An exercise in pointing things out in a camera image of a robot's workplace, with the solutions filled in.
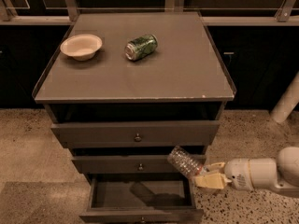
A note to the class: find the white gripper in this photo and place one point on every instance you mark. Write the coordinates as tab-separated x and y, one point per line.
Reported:
237	174

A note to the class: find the clear plastic water bottle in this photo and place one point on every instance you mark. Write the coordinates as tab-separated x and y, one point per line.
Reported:
185	163

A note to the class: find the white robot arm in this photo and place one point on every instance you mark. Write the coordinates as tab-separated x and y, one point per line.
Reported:
279	175

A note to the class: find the grey top drawer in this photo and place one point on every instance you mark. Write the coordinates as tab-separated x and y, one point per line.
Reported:
136	134

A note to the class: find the grey drawer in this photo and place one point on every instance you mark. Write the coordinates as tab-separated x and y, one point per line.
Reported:
123	164
136	134
141	199

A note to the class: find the grey bottom drawer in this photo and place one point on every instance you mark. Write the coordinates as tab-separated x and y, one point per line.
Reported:
141	199

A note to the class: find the grey drawer cabinet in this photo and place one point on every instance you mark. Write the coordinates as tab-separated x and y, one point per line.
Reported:
183	79

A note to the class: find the grey middle drawer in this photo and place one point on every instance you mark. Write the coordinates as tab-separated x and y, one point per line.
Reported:
123	164

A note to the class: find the green soda can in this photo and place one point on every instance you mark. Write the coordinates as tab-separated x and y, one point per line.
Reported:
140	47

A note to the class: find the beige paper bowl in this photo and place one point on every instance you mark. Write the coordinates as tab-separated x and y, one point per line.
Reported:
81	47

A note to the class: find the metal window frame rail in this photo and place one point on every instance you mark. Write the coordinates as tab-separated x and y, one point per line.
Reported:
213	12

